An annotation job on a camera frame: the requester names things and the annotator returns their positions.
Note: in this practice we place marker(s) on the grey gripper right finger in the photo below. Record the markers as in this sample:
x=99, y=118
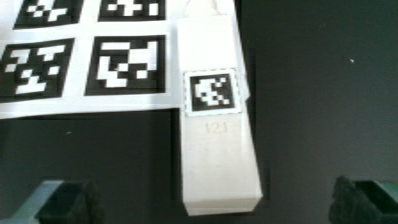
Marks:
x=364, y=202

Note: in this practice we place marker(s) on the marker sheet black white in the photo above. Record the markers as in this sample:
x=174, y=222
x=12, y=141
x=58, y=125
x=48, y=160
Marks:
x=87, y=56

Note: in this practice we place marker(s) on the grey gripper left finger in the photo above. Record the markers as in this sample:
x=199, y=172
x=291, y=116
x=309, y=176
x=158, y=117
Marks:
x=62, y=204

